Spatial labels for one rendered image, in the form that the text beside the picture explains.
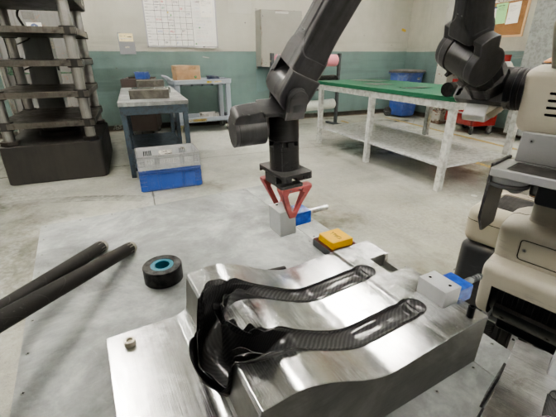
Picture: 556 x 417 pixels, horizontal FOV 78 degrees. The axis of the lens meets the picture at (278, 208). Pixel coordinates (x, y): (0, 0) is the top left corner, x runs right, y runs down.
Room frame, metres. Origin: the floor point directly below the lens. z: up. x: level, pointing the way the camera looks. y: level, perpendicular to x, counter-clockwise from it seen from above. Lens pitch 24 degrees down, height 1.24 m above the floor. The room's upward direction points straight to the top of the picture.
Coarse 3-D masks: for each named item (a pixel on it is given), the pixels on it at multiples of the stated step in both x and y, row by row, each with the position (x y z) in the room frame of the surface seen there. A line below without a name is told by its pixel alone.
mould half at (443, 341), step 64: (320, 256) 0.57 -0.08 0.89; (192, 320) 0.41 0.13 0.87; (256, 320) 0.34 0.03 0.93; (320, 320) 0.39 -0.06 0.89; (448, 320) 0.39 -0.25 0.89; (128, 384) 0.31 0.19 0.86; (192, 384) 0.31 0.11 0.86; (256, 384) 0.25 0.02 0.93; (320, 384) 0.25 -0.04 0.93; (384, 384) 0.30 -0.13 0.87
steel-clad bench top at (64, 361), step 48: (240, 192) 1.13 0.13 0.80; (48, 240) 0.79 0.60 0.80; (96, 240) 0.79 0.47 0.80; (144, 240) 0.79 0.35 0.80; (192, 240) 0.79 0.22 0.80; (240, 240) 0.79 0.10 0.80; (288, 240) 0.79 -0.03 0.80; (96, 288) 0.59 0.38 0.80; (144, 288) 0.59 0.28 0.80; (48, 336) 0.45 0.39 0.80; (96, 336) 0.45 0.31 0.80; (48, 384) 0.36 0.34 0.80; (96, 384) 0.36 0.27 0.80; (480, 384) 0.36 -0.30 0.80
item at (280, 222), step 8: (272, 208) 0.64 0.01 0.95; (280, 208) 0.64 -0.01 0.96; (304, 208) 0.66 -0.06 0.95; (312, 208) 0.68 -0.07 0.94; (320, 208) 0.69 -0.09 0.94; (272, 216) 0.64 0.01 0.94; (280, 216) 0.62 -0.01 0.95; (296, 216) 0.64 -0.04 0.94; (304, 216) 0.65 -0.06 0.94; (272, 224) 0.65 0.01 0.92; (280, 224) 0.62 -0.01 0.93; (288, 224) 0.62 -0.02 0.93; (296, 224) 0.64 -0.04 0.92; (280, 232) 0.62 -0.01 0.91; (288, 232) 0.62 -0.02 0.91
